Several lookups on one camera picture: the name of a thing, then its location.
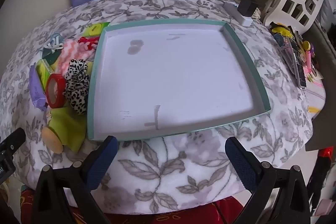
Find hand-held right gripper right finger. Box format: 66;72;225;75
225;136;312;224

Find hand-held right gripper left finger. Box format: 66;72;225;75
33;135;118;224

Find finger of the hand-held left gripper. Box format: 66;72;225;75
0;127;27;159

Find beige powder puff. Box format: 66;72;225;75
41;127;64;154

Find lime green cloth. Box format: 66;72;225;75
48;105;89;153

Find purple wipes packet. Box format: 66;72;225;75
29;65;48;109

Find red tape roll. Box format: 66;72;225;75
46;73;67;109

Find green tissue pack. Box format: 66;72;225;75
87;22;110;37
35;59;54;86

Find leopard print scrunchie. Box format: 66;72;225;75
62;59;91;115

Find green and yellow sponge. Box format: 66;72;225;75
41;50;62;67

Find pink fuzzy sock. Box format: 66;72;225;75
56;39;98;75

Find blue face mask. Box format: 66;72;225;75
43;33;65;57

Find teal-edged white shallow box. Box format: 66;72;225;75
87;18;271;142

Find red and pink pipe cleaners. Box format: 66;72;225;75
78;36;101;51

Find grey floral blanket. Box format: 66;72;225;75
0;0;327;214

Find pink pen with yellow ball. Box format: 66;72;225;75
302;40;316;73

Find white power strip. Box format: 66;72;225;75
223;1;253;28

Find black charger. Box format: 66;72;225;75
238;0;259;18

